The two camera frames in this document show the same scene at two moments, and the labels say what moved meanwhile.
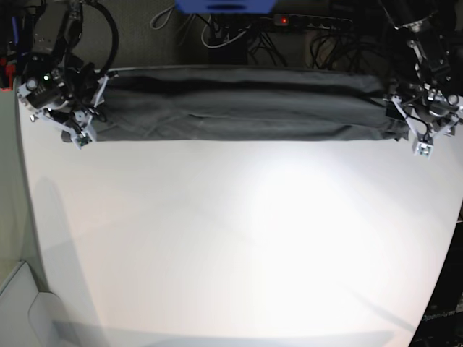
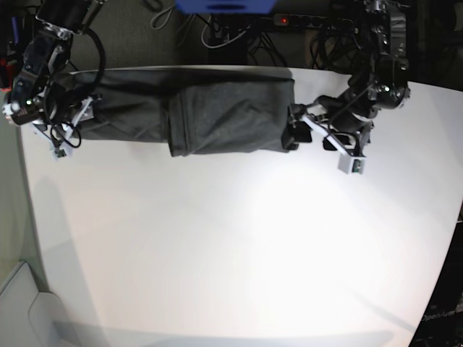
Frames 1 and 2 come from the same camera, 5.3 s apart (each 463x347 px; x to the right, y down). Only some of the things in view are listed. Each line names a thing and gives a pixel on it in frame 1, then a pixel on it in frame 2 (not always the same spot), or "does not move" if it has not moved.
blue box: x=228 y=6 does not move
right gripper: x=423 y=139 → x=351 y=142
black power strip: x=317 y=22 does not move
